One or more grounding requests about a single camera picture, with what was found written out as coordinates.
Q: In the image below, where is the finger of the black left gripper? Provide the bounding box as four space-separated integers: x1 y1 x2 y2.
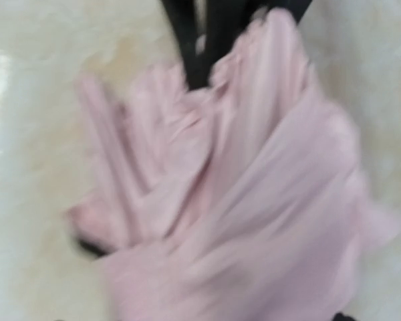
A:
270 0 313 24
158 0 228 91

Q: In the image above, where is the pink folding umbrella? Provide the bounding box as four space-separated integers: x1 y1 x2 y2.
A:
69 9 399 320

